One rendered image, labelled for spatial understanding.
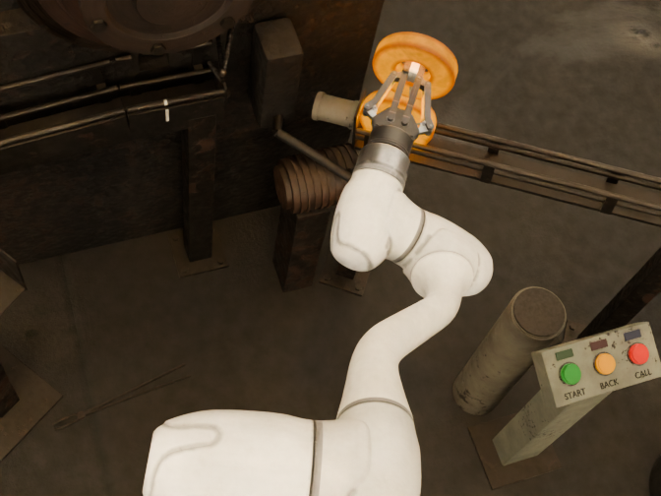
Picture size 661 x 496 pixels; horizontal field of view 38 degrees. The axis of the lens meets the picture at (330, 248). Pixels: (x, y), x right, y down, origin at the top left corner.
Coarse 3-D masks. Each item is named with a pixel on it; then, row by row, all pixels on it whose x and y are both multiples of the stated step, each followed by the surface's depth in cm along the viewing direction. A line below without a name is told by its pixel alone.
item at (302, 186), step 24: (288, 168) 206; (312, 168) 207; (288, 192) 207; (312, 192) 207; (336, 192) 209; (288, 216) 224; (312, 216) 217; (288, 240) 230; (312, 240) 228; (288, 264) 237; (312, 264) 241; (288, 288) 250
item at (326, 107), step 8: (320, 96) 196; (328, 96) 196; (336, 96) 197; (320, 104) 195; (328, 104) 195; (336, 104) 195; (344, 104) 195; (352, 104) 195; (312, 112) 196; (320, 112) 196; (328, 112) 196; (336, 112) 195; (344, 112) 195; (352, 112) 194; (328, 120) 197; (336, 120) 196; (344, 120) 196; (352, 120) 195; (352, 128) 196
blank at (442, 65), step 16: (400, 32) 170; (416, 32) 169; (384, 48) 171; (400, 48) 169; (416, 48) 168; (432, 48) 168; (448, 48) 170; (384, 64) 175; (400, 64) 177; (432, 64) 171; (448, 64) 170; (384, 80) 179; (432, 80) 174; (448, 80) 173; (432, 96) 179
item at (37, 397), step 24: (0, 264) 177; (0, 288) 178; (24, 288) 179; (0, 312) 176; (0, 360) 233; (0, 384) 214; (24, 384) 231; (48, 384) 232; (0, 408) 223; (24, 408) 229; (48, 408) 230; (0, 432) 226; (24, 432) 226; (0, 456) 223
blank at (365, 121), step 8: (368, 96) 192; (392, 96) 188; (384, 104) 189; (400, 104) 187; (416, 104) 188; (360, 112) 194; (416, 112) 188; (432, 112) 190; (360, 120) 196; (368, 120) 195; (416, 120) 190; (432, 120) 190; (368, 128) 197; (424, 136) 194; (432, 136) 193; (424, 144) 196
